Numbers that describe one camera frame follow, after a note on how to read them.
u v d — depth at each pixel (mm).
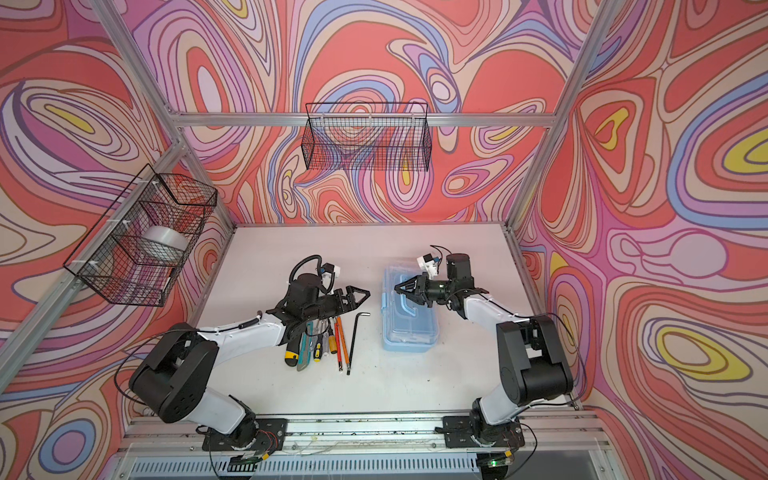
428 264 833
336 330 908
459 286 719
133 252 734
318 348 860
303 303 688
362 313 950
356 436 750
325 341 883
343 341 885
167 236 735
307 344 879
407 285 833
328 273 800
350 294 768
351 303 765
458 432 728
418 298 770
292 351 859
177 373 442
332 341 882
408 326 834
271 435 725
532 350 500
